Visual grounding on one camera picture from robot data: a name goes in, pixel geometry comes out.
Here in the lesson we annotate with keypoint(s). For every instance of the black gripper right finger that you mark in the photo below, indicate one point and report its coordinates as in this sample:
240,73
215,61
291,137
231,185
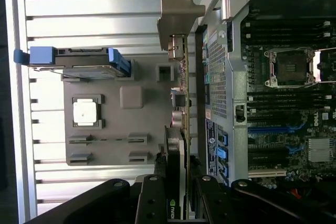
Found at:
210,203

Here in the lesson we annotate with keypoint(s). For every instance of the green motherboard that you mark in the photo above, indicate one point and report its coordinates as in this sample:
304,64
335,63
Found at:
278,119

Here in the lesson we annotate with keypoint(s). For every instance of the open black PC case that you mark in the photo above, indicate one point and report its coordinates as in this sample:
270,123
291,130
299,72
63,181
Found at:
237,82

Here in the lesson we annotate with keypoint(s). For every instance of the CPU socket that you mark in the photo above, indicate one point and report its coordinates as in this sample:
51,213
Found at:
291,68

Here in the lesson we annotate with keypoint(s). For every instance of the blue expansion slot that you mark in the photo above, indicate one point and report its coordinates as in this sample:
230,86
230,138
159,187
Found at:
270,130

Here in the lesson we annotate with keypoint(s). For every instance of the metal socket cover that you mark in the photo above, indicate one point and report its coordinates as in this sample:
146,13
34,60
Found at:
326,64

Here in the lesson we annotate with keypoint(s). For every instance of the hard disk in blue carrier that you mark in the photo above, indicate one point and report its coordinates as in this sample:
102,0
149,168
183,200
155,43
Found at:
78,58

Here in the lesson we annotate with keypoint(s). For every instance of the grey parts rack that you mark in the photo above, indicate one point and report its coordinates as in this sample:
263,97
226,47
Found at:
110,119

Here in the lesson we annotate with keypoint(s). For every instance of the white PCI slot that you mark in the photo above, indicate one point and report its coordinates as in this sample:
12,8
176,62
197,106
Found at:
266,173

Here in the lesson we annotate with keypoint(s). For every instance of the silver chipset heatsink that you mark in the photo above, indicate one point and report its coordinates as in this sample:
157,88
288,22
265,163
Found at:
320,149

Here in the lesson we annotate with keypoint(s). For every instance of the CPU chip with metal lid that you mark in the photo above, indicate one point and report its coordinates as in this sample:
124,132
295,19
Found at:
85,112

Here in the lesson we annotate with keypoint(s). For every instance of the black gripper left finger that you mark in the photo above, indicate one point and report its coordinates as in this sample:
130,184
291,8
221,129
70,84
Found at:
152,203

